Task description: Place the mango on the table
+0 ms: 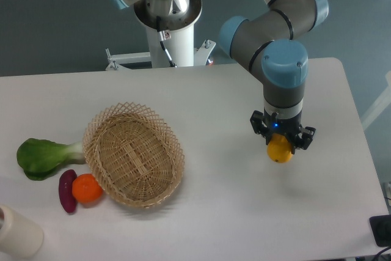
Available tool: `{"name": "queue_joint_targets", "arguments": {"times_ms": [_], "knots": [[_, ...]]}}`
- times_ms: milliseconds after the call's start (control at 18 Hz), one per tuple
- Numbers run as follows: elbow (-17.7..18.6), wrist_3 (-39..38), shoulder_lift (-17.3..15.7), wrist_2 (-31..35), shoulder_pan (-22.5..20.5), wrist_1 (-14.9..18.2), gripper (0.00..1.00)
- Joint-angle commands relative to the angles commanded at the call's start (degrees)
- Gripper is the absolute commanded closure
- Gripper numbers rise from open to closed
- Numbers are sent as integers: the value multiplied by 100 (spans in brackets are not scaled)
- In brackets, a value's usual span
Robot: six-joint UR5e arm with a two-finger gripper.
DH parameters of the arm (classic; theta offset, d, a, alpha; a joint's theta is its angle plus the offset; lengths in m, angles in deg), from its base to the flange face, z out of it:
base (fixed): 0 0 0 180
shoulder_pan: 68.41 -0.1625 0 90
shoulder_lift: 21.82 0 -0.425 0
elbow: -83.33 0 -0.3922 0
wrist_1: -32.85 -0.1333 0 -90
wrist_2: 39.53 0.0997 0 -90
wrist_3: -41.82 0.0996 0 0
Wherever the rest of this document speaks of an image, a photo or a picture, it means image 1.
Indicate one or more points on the black device at edge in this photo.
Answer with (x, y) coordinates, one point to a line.
(380, 227)

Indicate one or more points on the white frame at right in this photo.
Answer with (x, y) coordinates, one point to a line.
(378, 106)

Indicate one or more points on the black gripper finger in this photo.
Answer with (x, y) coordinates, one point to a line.
(256, 121)
(303, 139)

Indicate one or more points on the green bok choy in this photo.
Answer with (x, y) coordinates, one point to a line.
(41, 158)

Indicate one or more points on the orange tangerine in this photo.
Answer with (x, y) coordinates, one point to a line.
(85, 189)

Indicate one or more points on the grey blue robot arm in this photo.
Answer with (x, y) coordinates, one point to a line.
(267, 47)

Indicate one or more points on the cream cylindrical container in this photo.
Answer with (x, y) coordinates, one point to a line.
(20, 237)

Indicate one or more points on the purple sweet potato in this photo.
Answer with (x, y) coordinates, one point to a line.
(67, 200)

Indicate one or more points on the woven bamboo basket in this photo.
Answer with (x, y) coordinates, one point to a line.
(133, 154)

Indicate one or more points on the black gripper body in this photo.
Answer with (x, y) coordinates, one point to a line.
(289, 128)

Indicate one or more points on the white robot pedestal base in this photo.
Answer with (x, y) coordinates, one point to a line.
(169, 26)

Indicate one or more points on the yellow mango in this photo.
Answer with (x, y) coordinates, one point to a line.
(279, 149)

